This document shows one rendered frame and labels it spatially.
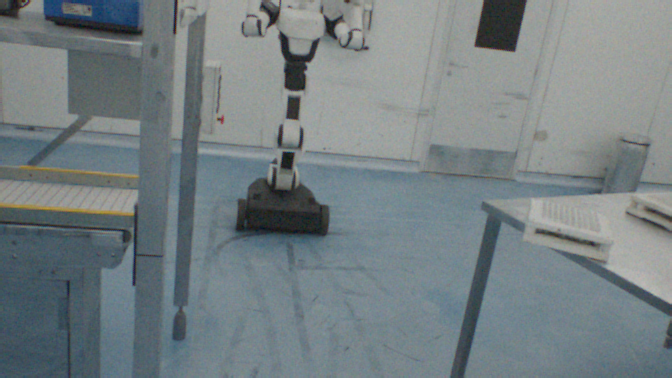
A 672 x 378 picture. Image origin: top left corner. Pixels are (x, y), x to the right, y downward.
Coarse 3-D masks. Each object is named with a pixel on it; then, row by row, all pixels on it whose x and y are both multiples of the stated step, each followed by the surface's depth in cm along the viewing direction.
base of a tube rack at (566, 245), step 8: (536, 232) 181; (528, 240) 179; (536, 240) 178; (544, 240) 178; (552, 240) 177; (560, 240) 178; (568, 240) 179; (560, 248) 177; (568, 248) 176; (576, 248) 175; (584, 248) 174; (592, 248) 175; (592, 256) 174; (600, 256) 173; (608, 256) 173
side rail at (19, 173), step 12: (0, 168) 156; (12, 168) 157; (36, 180) 159; (48, 180) 159; (60, 180) 160; (72, 180) 160; (84, 180) 161; (96, 180) 161; (108, 180) 161; (120, 180) 162; (132, 180) 162
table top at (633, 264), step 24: (648, 192) 256; (504, 216) 204; (624, 216) 218; (624, 240) 193; (648, 240) 197; (600, 264) 171; (624, 264) 173; (648, 264) 176; (624, 288) 164; (648, 288) 159
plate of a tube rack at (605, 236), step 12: (540, 204) 194; (528, 216) 182; (540, 216) 182; (552, 216) 183; (600, 216) 190; (552, 228) 176; (564, 228) 175; (576, 228) 176; (588, 228) 177; (600, 240) 172; (612, 240) 171
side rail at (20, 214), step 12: (0, 216) 133; (12, 216) 134; (24, 216) 134; (36, 216) 135; (48, 216) 135; (60, 216) 135; (72, 216) 136; (84, 216) 136; (96, 216) 137; (108, 216) 137; (120, 216) 137; (132, 216) 138
